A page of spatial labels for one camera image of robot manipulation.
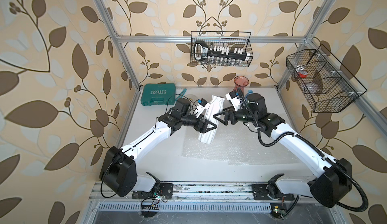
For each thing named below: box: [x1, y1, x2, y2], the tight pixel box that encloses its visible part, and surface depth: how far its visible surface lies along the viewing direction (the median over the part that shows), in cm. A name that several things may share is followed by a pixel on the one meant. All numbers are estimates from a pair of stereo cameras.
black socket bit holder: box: [193, 40, 251, 62], surface depth 84 cm
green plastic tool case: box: [140, 82, 177, 106], surface depth 114 cm
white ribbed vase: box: [198, 94, 226, 145], surface depth 72 cm
